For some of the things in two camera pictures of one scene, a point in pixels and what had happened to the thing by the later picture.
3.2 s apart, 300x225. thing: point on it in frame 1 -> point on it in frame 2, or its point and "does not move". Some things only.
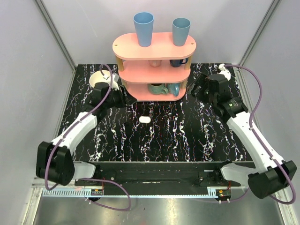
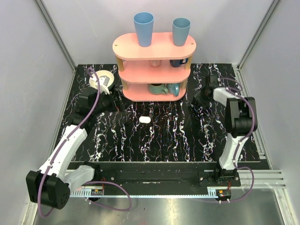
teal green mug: x=157 y=88 does not move
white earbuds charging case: x=145 y=119 does not move
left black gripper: x=122 y=96 -> x=117 y=102
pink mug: x=155 y=63 does not move
